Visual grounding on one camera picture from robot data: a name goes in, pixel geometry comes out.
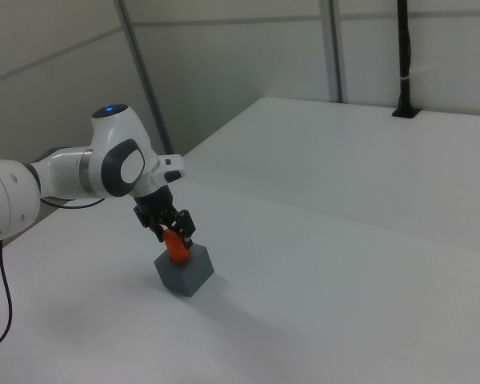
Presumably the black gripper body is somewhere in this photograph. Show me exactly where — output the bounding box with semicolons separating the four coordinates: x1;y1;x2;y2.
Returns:
133;186;174;230

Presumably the grey metal partition post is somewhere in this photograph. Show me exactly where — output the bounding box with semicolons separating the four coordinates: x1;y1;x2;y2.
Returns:
114;0;174;158
318;0;350;103

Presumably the orange cylinder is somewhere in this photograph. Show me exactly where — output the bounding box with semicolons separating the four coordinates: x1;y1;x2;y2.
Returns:
162;228;193;263

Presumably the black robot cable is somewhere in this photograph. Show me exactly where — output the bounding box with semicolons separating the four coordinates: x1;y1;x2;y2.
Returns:
0;196;106;354

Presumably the grey block with round hole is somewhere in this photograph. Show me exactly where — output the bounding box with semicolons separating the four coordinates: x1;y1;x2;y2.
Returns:
153;242;215;298

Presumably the black pole with base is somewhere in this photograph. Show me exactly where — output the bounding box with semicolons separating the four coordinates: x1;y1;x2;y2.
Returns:
391;0;422;119

